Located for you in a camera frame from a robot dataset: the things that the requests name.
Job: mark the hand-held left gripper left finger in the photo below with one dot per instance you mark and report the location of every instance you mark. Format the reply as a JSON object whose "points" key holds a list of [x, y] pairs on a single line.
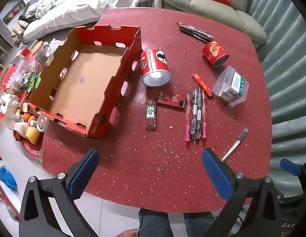
{"points": [[85, 171]]}

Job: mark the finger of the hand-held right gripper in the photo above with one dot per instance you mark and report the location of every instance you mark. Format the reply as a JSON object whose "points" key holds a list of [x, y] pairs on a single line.
{"points": [[290, 167]]}

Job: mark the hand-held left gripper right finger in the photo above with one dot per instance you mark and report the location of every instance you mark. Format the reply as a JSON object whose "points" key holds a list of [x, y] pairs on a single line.
{"points": [[217, 175]]}

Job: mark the silver metal pen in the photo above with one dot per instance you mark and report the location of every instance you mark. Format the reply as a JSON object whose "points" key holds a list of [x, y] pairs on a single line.
{"points": [[235, 143]]}

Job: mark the red gel pen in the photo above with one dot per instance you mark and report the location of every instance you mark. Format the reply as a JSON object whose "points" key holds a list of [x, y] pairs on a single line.
{"points": [[204, 128], [187, 128]]}

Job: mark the red rectangular card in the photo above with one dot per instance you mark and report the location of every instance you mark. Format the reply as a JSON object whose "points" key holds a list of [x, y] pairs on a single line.
{"points": [[171, 101]]}

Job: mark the clear plastic container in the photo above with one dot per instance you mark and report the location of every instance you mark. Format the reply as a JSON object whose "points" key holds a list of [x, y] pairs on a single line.
{"points": [[229, 86]]}

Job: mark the red cardboard tray box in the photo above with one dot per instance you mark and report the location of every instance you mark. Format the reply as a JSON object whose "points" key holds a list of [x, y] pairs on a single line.
{"points": [[88, 79]]}

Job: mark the small red chip can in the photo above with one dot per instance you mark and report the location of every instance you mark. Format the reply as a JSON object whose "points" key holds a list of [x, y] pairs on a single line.
{"points": [[212, 53]]}

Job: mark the large red snack can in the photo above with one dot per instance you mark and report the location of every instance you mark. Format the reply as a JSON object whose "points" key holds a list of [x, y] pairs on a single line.
{"points": [[153, 64]]}

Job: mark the person's left hand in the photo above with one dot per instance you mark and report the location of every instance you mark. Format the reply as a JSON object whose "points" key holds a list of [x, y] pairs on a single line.
{"points": [[128, 233]]}

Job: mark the person's right leg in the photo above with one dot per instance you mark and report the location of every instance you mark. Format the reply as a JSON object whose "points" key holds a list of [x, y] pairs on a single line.
{"points": [[198, 224]]}

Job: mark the person's leg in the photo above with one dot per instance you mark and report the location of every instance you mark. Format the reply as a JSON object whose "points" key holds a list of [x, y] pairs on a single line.
{"points": [[198, 224], [155, 223]]}

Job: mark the yellow foam-netted fruit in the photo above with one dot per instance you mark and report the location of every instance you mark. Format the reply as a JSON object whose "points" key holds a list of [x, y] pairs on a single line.
{"points": [[33, 134]]}

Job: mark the round tin with clear lid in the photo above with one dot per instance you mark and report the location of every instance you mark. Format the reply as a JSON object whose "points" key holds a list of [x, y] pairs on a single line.
{"points": [[41, 124]]}

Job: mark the orange fruit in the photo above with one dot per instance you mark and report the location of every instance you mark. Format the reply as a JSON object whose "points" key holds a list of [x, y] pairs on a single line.
{"points": [[26, 117], [33, 120]]}

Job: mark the blue plastic bag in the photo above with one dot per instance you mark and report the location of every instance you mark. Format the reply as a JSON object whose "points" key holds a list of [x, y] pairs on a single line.
{"points": [[8, 177]]}

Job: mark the white foam-netted fruit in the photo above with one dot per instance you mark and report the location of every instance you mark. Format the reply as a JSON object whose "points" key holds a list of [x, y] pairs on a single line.
{"points": [[20, 127]]}

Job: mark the person's left leg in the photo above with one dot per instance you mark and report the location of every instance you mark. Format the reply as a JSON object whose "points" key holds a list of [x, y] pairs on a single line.
{"points": [[155, 223]]}

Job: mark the white cat figurine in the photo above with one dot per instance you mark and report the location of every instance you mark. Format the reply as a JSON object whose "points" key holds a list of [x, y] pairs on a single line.
{"points": [[7, 105]]}

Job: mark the green snack bag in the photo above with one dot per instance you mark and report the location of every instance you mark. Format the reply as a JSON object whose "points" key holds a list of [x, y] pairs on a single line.
{"points": [[32, 80]]}

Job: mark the teal ribbed curtain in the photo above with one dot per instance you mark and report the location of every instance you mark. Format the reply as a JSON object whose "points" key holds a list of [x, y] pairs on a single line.
{"points": [[286, 54]]}

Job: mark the clear plastic snack bag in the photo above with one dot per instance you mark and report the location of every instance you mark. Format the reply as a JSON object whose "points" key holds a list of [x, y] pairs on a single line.
{"points": [[27, 66]]}

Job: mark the white plastic bag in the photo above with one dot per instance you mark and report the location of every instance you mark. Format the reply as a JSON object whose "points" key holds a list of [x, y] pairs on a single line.
{"points": [[55, 45]]}

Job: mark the glass jar with wooden lid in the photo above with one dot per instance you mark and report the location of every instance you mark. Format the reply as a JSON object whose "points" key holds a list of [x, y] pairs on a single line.
{"points": [[38, 48]]}

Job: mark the red label card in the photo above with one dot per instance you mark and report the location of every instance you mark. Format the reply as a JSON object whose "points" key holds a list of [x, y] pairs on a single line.
{"points": [[25, 52]]}

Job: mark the dark marker pens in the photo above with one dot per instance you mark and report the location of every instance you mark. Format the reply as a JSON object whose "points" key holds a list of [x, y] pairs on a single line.
{"points": [[195, 29]]}

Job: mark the beige jacket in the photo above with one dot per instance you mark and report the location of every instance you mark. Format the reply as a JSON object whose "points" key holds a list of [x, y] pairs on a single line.
{"points": [[19, 29]]}

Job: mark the pile of grey clothes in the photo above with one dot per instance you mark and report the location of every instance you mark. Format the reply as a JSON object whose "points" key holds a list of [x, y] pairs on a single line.
{"points": [[44, 8]]}

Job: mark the white blanket covered sofa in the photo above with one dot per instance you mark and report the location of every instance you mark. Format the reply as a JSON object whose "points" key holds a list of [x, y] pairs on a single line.
{"points": [[93, 2]]}

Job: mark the grey-green leather armchair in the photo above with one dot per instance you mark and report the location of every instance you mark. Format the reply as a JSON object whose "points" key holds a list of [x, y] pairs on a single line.
{"points": [[182, 2]]}

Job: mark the framed wall picture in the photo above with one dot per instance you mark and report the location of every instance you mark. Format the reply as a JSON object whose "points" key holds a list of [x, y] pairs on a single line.
{"points": [[12, 13]]}

